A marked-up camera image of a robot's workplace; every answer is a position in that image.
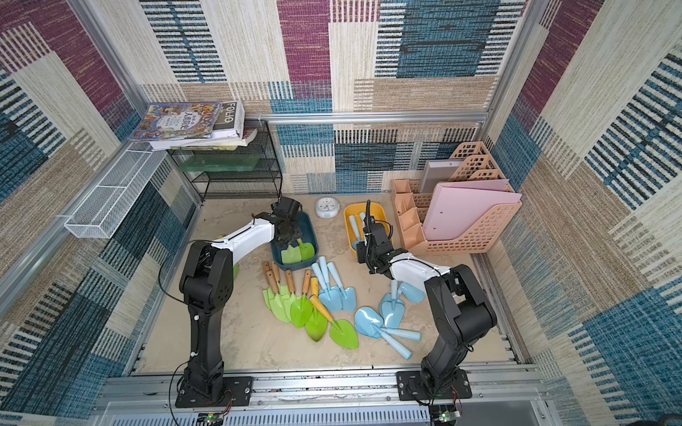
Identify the blue shovel diagonal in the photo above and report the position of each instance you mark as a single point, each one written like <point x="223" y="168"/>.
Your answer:
<point x="355" y="226"/>

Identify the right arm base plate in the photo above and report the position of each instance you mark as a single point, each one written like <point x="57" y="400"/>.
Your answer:
<point x="412" y="386"/>

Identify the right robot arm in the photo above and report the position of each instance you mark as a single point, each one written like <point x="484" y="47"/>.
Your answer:
<point x="461" y="310"/>

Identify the green mat on shelf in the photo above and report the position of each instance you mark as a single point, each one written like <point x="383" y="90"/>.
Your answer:
<point x="220" y="163"/>

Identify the pink file folder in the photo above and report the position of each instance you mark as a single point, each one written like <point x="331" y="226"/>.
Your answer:
<point x="456" y="206"/>

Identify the small white alarm clock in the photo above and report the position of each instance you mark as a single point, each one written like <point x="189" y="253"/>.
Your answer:
<point x="327" y="207"/>

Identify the colourful picture book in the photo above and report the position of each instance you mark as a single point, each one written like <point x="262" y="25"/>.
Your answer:
<point x="177" y="121"/>

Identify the white wire mesh basket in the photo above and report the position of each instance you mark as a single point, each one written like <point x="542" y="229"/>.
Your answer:
<point x="104" y="209"/>

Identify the dark teal storage box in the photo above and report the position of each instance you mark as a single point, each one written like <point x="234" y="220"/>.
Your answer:
<point x="308" y="236"/>

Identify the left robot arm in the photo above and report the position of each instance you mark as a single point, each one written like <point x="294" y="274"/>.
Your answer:
<point x="207" y="284"/>

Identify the grey folder in organizer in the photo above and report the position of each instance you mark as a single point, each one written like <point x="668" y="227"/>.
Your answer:
<point x="437" y="171"/>

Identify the white book stack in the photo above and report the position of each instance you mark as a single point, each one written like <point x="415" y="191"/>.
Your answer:
<point x="229" y="132"/>

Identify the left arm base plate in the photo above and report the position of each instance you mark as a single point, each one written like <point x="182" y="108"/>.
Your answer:
<point x="224" y="391"/>

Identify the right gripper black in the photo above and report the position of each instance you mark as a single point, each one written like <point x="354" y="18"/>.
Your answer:
<point x="370" y="234"/>

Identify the black wire shelf rack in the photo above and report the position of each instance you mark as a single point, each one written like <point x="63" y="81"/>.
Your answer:
<point x="239" y="172"/>

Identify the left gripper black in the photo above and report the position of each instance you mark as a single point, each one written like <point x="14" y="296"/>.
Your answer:
<point x="297" y="232"/>

